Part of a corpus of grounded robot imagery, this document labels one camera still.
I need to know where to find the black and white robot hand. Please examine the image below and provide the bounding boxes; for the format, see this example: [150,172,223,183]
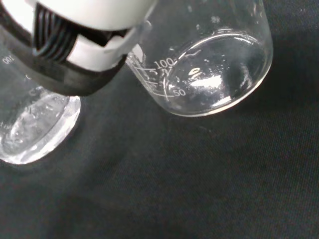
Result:
[0,0,158,97]

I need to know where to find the black bench cloth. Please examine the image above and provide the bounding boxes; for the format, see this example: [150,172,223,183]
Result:
[0,0,319,239]

